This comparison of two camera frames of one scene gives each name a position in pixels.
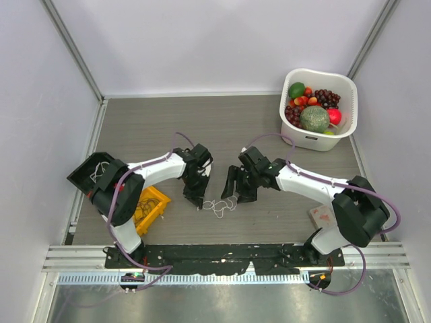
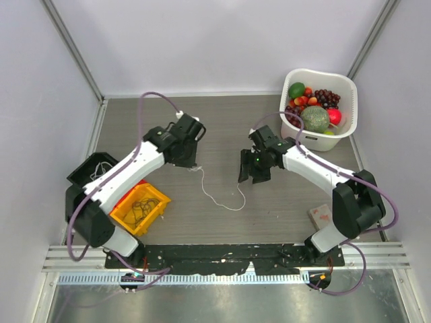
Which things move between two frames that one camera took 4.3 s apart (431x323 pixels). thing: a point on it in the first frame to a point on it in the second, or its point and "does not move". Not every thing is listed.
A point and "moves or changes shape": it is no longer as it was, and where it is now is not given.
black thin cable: (145, 206) does not move
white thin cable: (218, 206) moves or changes shape
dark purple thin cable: (143, 208) does not move
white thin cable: (93, 175) does not move
